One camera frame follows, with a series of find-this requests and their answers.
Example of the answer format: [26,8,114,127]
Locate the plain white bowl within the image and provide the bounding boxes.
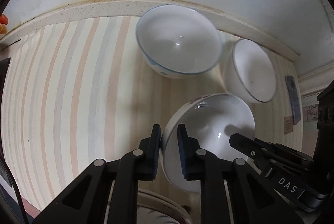
[161,94,255,193]

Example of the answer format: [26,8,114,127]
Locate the white plate pink blossoms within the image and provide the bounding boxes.
[137,189,192,224]

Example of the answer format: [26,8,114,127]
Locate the white bowl dark rim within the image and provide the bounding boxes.
[222,39,277,103]

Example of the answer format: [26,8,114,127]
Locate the white bowl coloured spots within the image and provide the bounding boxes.
[135,4,224,79]

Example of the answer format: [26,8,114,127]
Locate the small brown card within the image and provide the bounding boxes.
[284,116,294,135]

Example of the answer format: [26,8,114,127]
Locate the dark blue smartphone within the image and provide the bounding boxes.
[285,75,301,125]

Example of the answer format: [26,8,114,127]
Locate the striped cat table cloth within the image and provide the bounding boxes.
[0,16,305,212]

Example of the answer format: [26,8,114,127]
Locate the colourful wall stickers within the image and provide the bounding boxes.
[0,14,9,34]

